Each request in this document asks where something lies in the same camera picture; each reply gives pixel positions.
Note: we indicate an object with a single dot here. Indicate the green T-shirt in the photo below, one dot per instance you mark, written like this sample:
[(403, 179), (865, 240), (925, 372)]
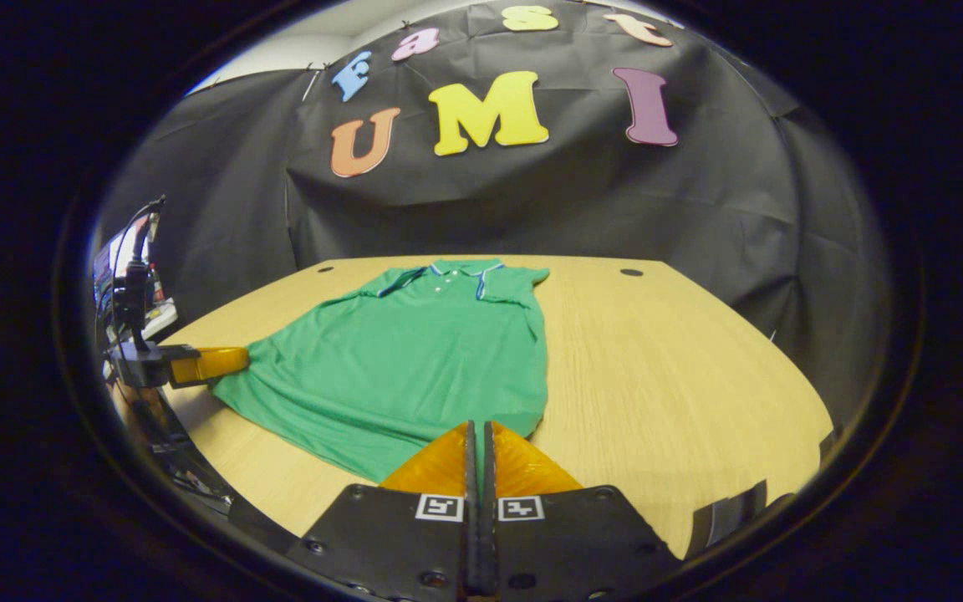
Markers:
[(398, 368)]

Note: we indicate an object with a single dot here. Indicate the white side table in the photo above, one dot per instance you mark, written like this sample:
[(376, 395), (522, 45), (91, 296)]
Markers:
[(160, 316)]

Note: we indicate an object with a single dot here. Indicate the computer monitor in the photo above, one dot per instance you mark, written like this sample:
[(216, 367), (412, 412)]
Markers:
[(109, 263)]

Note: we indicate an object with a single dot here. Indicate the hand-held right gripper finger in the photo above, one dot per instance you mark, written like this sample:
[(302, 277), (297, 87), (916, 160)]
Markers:
[(488, 535), (472, 518)]

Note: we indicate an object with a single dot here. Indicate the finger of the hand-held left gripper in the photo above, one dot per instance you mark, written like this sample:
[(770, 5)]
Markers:
[(214, 364)]

